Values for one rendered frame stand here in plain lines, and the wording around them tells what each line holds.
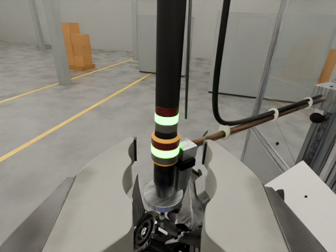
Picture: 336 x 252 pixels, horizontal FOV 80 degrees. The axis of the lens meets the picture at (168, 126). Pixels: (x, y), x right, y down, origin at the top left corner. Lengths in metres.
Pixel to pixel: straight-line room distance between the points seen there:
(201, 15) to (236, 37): 6.94
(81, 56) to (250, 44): 5.81
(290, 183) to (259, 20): 5.17
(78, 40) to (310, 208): 8.19
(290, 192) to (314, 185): 0.07
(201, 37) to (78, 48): 6.82
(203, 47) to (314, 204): 12.02
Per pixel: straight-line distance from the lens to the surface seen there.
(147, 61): 7.90
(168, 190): 0.35
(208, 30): 12.42
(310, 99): 0.68
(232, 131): 0.41
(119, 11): 14.01
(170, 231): 0.60
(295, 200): 0.72
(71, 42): 8.60
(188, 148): 0.33
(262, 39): 5.75
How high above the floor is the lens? 1.73
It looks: 27 degrees down
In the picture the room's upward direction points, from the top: 3 degrees clockwise
